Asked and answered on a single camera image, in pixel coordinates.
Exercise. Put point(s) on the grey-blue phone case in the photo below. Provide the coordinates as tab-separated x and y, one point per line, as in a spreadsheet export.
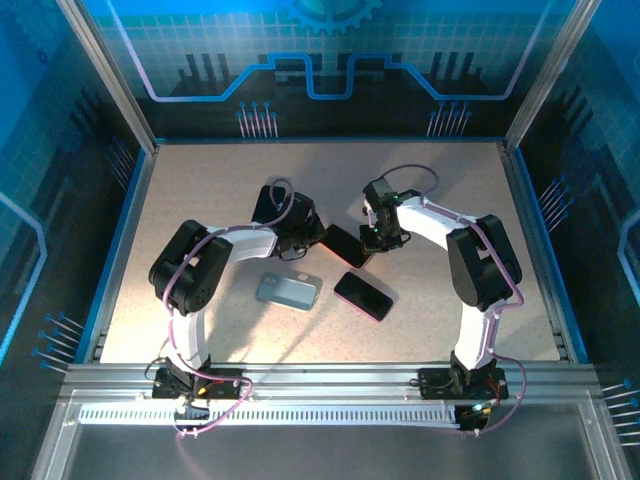
287	292

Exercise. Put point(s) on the pink-rimmed black phone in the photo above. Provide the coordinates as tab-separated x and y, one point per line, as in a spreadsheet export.
362	296

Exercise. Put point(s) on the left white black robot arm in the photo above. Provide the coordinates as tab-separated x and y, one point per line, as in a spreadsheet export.
245	245

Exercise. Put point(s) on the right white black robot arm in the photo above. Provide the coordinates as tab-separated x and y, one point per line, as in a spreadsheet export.
430	215

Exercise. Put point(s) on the black controller board with LEDs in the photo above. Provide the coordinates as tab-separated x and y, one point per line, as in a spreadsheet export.
470	420

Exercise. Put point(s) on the grey metal front tray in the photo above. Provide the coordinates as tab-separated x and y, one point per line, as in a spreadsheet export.
350	455

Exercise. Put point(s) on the aluminium side rail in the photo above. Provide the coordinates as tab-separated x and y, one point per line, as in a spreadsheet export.
131	225
518	175

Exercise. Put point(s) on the aluminium front rail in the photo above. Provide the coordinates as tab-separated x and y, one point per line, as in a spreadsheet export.
325	382

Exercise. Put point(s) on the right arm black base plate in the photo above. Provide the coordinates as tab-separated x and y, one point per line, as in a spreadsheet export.
432	382

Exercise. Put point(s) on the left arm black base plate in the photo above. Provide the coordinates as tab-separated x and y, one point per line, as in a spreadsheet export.
225	385

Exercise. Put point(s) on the aluminium corner post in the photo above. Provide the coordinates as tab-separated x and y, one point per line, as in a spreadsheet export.
106	65
552	65

